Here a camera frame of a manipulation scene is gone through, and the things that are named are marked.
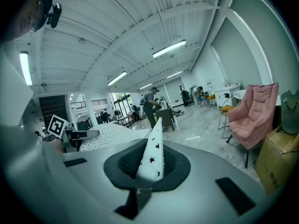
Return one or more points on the person's glasses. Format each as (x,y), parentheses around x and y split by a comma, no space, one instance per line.
(39,10)

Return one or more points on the white perforated bath mat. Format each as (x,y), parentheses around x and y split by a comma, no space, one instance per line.
(151,157)

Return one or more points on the long ceiling light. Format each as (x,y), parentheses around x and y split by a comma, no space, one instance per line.
(174,74)
(116,78)
(145,86)
(169,48)
(25,68)

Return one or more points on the black head camera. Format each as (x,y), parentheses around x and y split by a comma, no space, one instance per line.
(54,15)

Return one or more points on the pink padded armchair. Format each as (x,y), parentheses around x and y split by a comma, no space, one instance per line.
(252,118)

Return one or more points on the pink kettle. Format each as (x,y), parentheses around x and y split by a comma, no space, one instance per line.
(225,83)

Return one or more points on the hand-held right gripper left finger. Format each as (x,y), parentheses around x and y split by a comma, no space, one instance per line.
(88,185)

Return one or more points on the small white table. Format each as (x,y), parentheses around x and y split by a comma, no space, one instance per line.
(123,120)

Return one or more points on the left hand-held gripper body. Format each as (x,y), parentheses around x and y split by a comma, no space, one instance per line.
(61,130)

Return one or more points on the person's white shirt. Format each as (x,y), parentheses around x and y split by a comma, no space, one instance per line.
(14,90)

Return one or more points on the person's left forearm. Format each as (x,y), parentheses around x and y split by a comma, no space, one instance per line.
(58,146)

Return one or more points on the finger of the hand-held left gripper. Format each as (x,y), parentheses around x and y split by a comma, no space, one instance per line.
(92,133)

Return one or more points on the white cabinet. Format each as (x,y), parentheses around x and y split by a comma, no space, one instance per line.
(224,95)

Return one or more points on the white round table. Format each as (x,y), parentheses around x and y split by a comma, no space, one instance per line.
(240,94)

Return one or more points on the round ceiling detector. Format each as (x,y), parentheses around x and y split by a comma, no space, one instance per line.
(81,40)

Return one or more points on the person's head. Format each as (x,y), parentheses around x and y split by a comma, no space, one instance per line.
(30,10)

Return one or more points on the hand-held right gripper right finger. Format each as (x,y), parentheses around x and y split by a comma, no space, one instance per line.
(201,190)

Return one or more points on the dark green bag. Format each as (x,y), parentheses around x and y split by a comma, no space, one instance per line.
(290,113)

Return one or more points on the dark staircase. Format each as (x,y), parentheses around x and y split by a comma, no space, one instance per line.
(54,111)

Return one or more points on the yellow seat metal chair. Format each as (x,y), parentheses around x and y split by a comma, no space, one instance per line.
(225,114)

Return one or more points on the brown cardboard box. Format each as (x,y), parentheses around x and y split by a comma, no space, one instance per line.
(278,162)

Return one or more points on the white water dispenser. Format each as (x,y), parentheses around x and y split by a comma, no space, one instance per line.
(209,85)

